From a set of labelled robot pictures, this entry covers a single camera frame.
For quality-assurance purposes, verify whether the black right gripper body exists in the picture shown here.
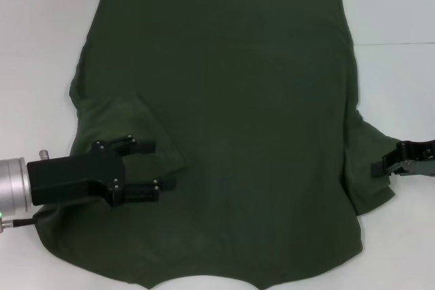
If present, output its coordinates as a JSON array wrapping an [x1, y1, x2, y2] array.
[[390, 139, 435, 178]]

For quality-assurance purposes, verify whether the dark green t-shirt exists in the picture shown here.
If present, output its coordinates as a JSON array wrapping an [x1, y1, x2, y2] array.
[[33, 0, 402, 290]]

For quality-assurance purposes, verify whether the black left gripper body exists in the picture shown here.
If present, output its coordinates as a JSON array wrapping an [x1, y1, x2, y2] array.
[[27, 140, 126, 208]]

